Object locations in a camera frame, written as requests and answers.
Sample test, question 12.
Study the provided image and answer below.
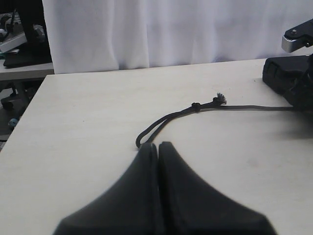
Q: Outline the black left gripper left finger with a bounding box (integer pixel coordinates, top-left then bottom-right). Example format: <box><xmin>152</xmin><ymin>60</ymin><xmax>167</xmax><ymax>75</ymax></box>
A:
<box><xmin>54</xmin><ymin>143</ymin><xmax>163</xmax><ymax>235</ymax></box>

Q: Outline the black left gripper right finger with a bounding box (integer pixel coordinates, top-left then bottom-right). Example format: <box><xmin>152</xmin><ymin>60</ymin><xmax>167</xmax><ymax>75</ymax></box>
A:
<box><xmin>158</xmin><ymin>142</ymin><xmax>276</xmax><ymax>235</ymax></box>

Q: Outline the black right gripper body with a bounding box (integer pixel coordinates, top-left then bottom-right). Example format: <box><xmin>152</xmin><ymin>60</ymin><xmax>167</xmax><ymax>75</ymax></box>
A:
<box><xmin>284</xmin><ymin>54</ymin><xmax>313</xmax><ymax>111</ymax></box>

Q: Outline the black plastic case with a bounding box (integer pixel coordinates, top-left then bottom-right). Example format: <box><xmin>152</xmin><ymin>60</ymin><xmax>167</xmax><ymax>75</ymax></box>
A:
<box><xmin>262</xmin><ymin>55</ymin><xmax>309</xmax><ymax>97</ymax></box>

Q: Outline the black cable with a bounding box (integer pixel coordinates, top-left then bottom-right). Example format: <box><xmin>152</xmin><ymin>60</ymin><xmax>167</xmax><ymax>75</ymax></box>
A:
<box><xmin>135</xmin><ymin>92</ymin><xmax>295</xmax><ymax>149</ymax></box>

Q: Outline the office chair base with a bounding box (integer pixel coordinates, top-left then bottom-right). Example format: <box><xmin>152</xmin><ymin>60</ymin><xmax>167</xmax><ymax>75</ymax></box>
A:
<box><xmin>0</xmin><ymin>80</ymin><xmax>30</xmax><ymax>111</ymax></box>

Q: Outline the white backdrop curtain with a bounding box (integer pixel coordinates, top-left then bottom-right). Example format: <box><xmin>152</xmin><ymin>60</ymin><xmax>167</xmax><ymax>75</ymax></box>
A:
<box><xmin>43</xmin><ymin>0</ymin><xmax>313</xmax><ymax>74</ymax></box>

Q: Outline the cluttered side desk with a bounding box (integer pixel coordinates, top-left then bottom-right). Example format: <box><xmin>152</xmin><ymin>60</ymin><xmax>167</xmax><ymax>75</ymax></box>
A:
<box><xmin>0</xmin><ymin>5</ymin><xmax>54</xmax><ymax>81</ymax></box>

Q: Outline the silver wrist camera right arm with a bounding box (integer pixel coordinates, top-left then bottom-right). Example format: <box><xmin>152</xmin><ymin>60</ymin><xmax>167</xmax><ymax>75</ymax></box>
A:
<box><xmin>281</xmin><ymin>19</ymin><xmax>313</xmax><ymax>53</ymax></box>

